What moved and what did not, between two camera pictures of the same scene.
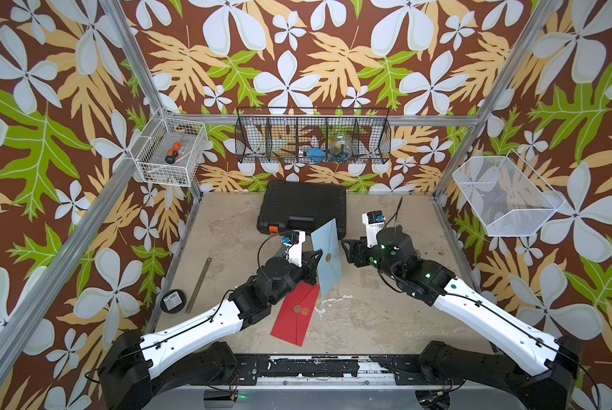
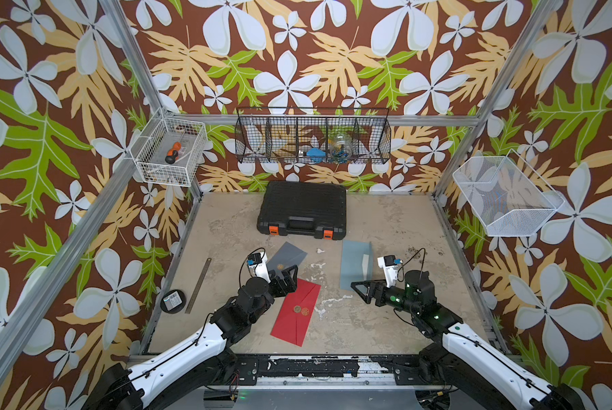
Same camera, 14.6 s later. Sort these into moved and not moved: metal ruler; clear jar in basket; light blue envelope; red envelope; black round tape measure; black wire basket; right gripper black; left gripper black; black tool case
Moved: left gripper black; light blue envelope; right gripper black
Not moved: black round tape measure; black wire basket; black tool case; clear jar in basket; red envelope; metal ruler
